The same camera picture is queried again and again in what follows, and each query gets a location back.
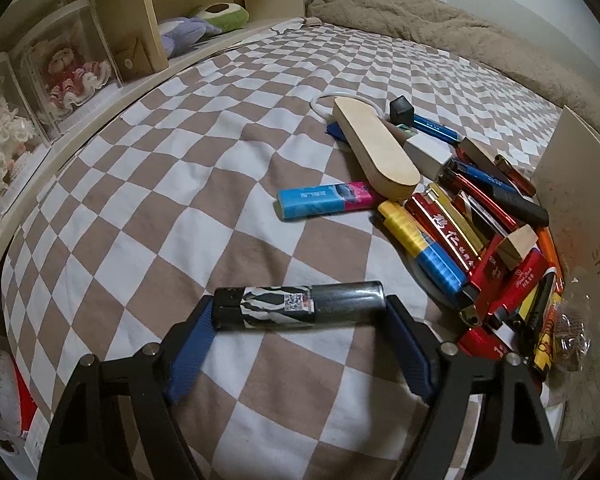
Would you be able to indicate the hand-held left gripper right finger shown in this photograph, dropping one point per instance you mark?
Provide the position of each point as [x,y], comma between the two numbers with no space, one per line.
[411,352]

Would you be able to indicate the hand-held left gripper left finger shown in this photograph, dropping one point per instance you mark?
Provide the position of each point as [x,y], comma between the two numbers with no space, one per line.
[190,352]

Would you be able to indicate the zebra-print black lighter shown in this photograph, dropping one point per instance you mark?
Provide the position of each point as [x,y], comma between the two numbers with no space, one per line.
[280,305]

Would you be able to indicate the white cardboard box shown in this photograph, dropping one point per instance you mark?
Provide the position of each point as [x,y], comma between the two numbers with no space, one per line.
[580,200]

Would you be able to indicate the small wooden block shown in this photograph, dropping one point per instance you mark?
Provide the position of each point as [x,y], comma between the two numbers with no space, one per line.
[517,245]

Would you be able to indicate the clear plastic bag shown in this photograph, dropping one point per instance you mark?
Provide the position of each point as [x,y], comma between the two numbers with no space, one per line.
[572,330]

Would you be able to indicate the blue and pink packet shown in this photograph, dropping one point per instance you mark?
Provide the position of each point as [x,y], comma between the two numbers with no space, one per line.
[320,200]

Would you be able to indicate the red and white toy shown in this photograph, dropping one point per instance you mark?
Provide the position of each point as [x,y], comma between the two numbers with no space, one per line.
[10,400]

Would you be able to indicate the checkered bed sheet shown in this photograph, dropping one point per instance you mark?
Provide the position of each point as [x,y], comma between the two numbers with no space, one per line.
[180,160]

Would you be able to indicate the white rectangular block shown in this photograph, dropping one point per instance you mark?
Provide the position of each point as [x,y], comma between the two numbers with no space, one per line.
[427,155]

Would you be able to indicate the long wooden oval block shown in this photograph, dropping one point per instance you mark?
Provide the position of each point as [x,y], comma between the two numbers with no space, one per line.
[375,155]

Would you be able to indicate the brown wooden block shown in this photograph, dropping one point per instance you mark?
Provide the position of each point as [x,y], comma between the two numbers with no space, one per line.
[485,155]

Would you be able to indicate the black cube charger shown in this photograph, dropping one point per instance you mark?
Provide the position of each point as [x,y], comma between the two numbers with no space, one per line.
[400,110]

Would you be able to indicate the white-dressed doll display box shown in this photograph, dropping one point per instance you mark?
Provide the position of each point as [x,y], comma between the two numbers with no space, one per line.
[0,135]

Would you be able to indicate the brown kraft envelope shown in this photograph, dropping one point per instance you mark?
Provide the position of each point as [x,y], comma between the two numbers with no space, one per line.
[130,60]

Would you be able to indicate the red-dressed doll display box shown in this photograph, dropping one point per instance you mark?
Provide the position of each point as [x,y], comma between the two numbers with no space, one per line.
[70,75]

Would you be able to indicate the purple plush toy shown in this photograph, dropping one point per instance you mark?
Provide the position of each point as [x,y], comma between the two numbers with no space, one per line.
[180,35]

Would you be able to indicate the green avocado plush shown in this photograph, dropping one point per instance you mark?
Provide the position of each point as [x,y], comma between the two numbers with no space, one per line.
[225,20]

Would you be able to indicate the beige quilted blanket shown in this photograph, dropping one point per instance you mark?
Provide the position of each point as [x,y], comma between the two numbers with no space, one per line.
[430,15]

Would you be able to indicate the wooden bedside shelf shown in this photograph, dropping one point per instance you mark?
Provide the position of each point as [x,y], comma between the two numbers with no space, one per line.
[145,10]

